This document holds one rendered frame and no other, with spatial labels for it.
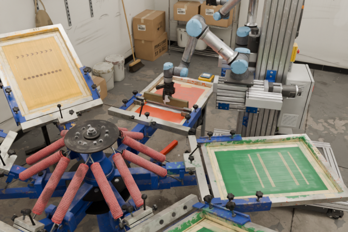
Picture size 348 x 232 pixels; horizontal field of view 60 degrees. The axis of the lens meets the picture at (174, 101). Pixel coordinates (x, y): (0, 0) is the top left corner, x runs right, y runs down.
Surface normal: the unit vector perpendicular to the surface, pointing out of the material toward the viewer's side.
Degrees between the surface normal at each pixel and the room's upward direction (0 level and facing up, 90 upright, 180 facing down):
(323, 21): 90
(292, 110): 90
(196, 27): 85
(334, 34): 90
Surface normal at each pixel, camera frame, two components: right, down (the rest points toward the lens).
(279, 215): 0.00, -0.85
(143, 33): -0.35, 0.49
